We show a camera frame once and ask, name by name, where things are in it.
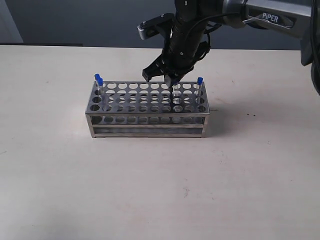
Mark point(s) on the stainless steel test tube rack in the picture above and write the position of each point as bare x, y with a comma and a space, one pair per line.
146, 109

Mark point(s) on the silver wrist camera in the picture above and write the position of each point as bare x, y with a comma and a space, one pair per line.
159, 25

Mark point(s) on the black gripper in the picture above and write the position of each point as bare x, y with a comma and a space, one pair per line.
179, 56

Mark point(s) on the blue capped test tube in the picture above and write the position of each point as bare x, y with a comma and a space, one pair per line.
101, 87
176, 95
198, 92
97, 81

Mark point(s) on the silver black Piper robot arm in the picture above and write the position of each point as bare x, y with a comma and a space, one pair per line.
292, 19

